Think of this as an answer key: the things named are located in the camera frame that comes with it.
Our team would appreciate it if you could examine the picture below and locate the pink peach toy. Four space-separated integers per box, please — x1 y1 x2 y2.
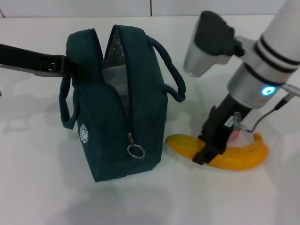
228 130 241 143

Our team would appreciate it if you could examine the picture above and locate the grey right gripper cable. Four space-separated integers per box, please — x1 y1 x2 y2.
231 83 300 134

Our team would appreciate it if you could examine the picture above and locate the yellow banana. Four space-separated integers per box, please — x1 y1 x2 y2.
165 132 269 172

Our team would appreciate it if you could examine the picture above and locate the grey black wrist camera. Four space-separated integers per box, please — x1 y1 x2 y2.
183 10 245 78

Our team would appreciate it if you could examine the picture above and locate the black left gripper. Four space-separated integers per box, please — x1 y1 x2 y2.
0 43 94 81

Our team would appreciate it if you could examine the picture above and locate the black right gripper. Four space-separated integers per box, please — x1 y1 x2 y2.
192 94 253 166

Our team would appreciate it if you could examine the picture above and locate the teal insulated lunch bag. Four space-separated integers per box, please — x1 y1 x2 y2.
60 24 187 183

